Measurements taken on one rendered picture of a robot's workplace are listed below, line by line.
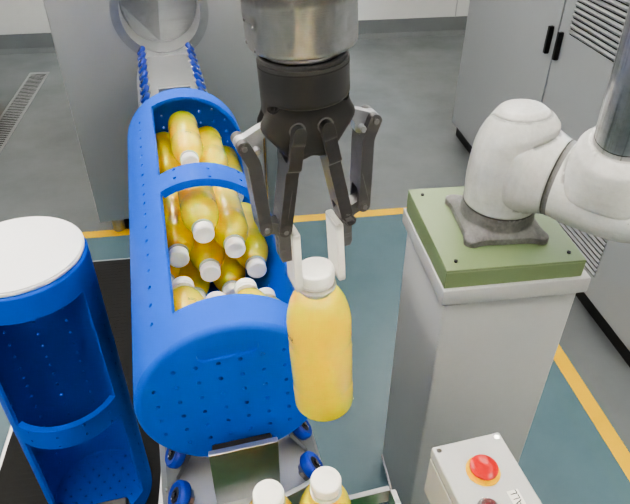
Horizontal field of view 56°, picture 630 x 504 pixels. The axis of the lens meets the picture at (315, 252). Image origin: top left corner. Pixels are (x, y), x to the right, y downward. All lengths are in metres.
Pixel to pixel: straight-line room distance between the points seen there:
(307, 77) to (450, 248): 0.85
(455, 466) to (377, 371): 1.60
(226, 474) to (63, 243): 0.67
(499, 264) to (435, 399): 0.41
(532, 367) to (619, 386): 1.13
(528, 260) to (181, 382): 0.75
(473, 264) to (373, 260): 1.73
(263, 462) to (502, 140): 0.72
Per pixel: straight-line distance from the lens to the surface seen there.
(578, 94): 2.82
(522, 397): 1.60
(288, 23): 0.45
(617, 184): 1.14
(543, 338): 1.46
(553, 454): 2.32
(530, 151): 1.21
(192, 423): 0.94
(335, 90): 0.49
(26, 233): 1.45
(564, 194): 1.20
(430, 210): 1.38
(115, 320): 2.52
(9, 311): 1.32
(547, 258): 1.31
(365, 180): 0.56
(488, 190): 1.25
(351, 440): 2.21
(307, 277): 0.60
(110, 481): 2.02
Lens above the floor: 1.78
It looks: 37 degrees down
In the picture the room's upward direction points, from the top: straight up
